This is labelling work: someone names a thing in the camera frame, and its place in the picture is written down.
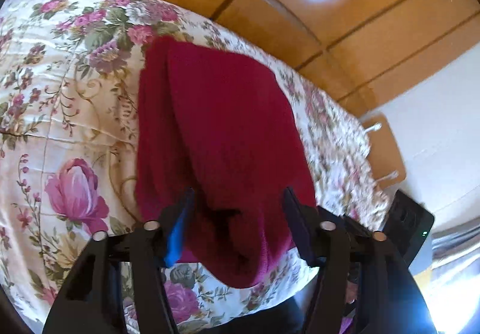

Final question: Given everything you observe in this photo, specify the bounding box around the magenta long-sleeve sweater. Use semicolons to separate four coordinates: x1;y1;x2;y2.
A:
136;37;316;288

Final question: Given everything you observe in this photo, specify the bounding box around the floral bedspread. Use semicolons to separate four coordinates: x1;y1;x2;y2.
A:
1;0;389;333

